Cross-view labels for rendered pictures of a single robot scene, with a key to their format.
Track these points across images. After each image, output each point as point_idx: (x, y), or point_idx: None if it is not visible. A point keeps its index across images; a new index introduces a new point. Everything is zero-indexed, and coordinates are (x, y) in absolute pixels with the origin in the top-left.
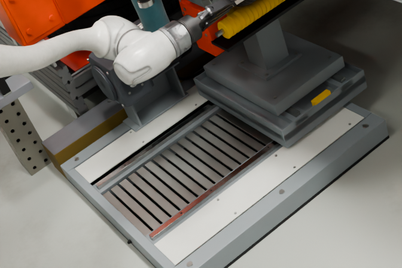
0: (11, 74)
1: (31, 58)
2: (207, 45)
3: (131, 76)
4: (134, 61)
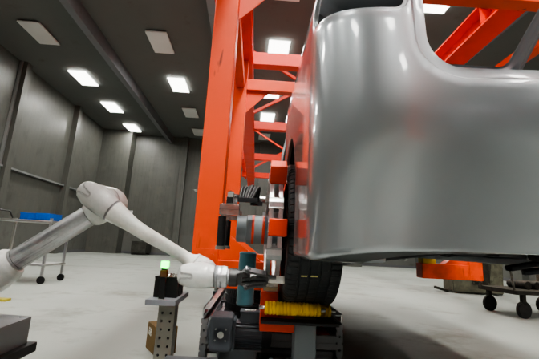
0: (122, 226)
1: (136, 225)
2: (259, 321)
3: (180, 275)
4: (186, 268)
